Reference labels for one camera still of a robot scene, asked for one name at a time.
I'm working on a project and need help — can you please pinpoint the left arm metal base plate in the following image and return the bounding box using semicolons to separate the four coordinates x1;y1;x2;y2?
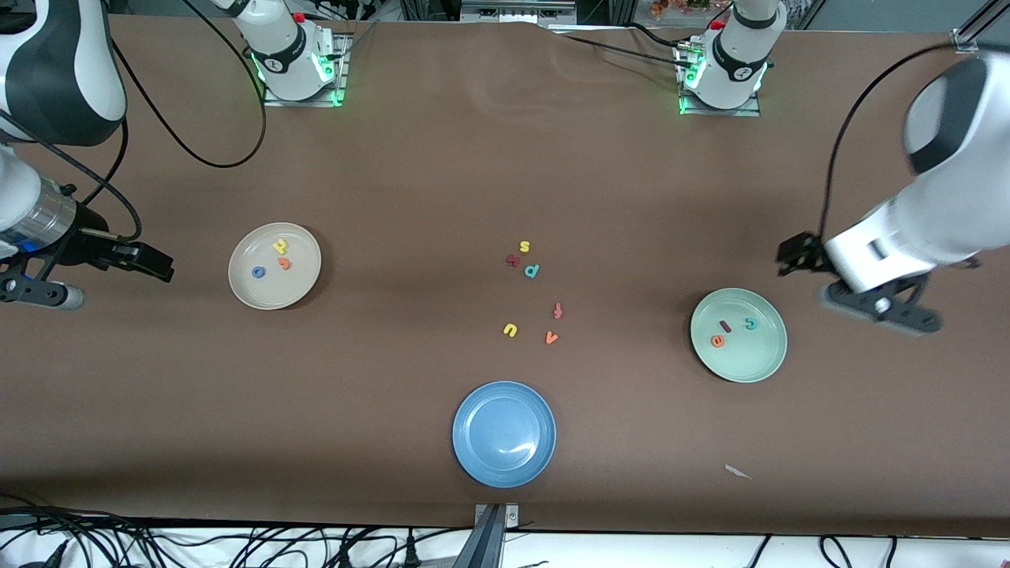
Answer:
677;43;762;118

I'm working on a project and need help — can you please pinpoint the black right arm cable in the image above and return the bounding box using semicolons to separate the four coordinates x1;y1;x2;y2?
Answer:
0;0;267;241

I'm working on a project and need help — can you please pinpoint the black camera pole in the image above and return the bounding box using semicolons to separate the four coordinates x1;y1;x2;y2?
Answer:
451;505;506;568

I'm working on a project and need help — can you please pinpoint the short black table cable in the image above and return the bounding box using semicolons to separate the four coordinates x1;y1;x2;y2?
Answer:
627;22;683;52

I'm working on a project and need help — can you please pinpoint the long black table cable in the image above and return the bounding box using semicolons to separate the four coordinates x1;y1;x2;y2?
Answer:
548;28;695;72

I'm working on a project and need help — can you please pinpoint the silver metal bracket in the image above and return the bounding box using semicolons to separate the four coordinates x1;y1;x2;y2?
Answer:
473;503;520;528

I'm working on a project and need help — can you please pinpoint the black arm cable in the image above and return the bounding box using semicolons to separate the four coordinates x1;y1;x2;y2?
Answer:
819;39;979;241
0;0;267;241

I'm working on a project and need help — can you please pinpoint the blue plate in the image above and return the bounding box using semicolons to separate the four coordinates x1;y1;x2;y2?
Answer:
452;381;557;489

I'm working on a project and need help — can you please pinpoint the orange floral object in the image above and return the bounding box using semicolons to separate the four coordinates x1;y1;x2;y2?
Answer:
651;0;727;20

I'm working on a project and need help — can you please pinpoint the beige brown plate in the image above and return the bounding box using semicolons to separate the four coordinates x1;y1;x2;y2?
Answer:
228;222;323;311

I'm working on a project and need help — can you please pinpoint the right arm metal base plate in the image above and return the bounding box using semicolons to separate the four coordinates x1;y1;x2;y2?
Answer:
263;33;350;108

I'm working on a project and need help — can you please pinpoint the grey metal device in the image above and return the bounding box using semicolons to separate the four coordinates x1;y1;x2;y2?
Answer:
462;0;577;23

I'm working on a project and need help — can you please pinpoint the brown table cover sheet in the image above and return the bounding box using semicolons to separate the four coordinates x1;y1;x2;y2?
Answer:
0;14;1010;539

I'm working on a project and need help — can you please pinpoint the aluminium frame profile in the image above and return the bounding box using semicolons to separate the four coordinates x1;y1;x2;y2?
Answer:
951;0;1010;56

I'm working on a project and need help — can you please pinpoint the black looped floor cable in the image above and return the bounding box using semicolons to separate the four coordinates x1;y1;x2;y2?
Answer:
819;535;857;568

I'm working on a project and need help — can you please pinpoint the light green plate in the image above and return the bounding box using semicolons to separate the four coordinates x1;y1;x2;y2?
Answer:
690;288;788;384

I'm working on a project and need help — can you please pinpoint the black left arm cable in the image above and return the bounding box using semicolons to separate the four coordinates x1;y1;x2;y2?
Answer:
819;39;979;241

